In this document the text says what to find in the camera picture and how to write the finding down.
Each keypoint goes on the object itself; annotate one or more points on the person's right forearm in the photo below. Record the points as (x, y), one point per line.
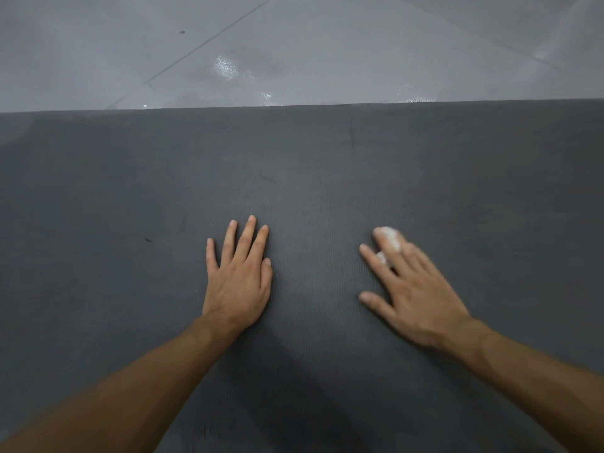
(533, 386)

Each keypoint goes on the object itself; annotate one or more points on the person's right thumb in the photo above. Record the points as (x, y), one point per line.
(377, 304)

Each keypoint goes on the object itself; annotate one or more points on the person's left thumb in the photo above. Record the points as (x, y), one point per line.
(267, 277)

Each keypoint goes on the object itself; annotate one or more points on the person's left hand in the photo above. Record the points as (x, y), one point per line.
(236, 292)

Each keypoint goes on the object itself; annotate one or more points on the person's right hand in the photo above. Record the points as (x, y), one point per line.
(422, 301)

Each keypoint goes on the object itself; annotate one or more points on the person's right middle finger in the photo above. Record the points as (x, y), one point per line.
(400, 259)

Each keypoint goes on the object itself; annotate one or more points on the person's left forearm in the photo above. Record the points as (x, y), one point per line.
(127, 396)

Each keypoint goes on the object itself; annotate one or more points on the person's left little finger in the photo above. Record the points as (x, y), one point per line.
(212, 257)

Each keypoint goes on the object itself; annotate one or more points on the person's left middle finger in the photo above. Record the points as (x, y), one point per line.
(246, 238)

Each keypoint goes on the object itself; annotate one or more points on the dark grey floor mat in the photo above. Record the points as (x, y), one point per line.
(141, 193)

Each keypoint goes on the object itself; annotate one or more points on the white tissue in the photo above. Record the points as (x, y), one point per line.
(389, 236)

